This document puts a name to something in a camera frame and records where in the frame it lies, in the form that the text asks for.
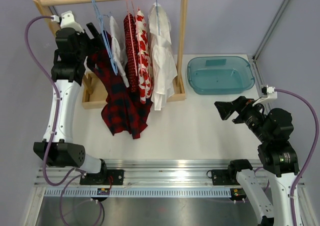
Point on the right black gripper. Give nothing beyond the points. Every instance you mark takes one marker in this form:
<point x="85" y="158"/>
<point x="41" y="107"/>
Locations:
<point x="241" y="103"/>

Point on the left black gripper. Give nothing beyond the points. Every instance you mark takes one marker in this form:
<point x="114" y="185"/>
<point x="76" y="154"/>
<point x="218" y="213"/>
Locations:
<point x="95" y="44"/>

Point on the blue wire hanger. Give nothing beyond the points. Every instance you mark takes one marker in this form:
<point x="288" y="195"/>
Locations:
<point x="157" y="16"/>
<point x="107" y="42"/>
<point x="95" y="7"/>

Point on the small white skirt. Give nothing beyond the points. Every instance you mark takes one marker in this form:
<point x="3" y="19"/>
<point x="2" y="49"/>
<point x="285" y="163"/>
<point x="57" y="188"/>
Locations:
<point x="118" y="49"/>

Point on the red white polka dot skirt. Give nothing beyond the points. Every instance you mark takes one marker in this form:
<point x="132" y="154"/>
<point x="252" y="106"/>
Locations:
<point x="130" y="67"/>

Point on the pink wire hanger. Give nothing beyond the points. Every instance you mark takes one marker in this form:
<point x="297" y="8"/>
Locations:
<point x="131" y="38"/>
<point x="136" y="35"/>

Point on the white ruffled blouse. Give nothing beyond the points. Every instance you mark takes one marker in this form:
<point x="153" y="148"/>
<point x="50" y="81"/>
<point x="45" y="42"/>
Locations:
<point x="163" y="63"/>

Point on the white red floral skirt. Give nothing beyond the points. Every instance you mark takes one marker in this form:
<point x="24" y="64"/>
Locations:
<point x="145" y="80"/>

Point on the red black plaid skirt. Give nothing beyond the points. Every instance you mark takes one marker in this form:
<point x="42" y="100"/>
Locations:
<point x="123" y="110"/>

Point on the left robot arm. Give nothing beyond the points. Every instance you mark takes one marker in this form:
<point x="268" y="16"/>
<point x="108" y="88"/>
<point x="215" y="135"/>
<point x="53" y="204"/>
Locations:
<point x="57" y="148"/>

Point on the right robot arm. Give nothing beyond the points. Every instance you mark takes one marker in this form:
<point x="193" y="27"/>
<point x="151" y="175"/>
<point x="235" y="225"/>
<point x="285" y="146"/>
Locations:
<point x="278" y="158"/>

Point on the blue plastic basin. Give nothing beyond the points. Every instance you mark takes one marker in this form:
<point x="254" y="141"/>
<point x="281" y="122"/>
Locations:
<point x="219" y="75"/>

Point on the wooden clothes rack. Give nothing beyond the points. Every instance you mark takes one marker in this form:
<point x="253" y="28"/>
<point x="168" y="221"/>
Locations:
<point x="94" y="93"/>

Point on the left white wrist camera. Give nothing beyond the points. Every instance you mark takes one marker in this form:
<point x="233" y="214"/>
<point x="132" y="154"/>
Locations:
<point x="67" y="20"/>

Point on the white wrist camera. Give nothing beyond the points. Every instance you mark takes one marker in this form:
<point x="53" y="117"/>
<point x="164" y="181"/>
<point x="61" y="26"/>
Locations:
<point x="67" y="20"/>
<point x="269" y="94"/>

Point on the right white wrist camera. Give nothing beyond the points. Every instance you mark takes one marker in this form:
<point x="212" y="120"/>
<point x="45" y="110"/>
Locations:
<point x="269" y="94"/>

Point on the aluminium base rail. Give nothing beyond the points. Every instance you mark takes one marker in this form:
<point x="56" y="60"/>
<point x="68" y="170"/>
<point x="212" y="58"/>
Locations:
<point x="154" y="173"/>

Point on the white slotted cable duct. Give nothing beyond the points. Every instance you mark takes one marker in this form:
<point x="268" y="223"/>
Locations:
<point x="140" y="192"/>

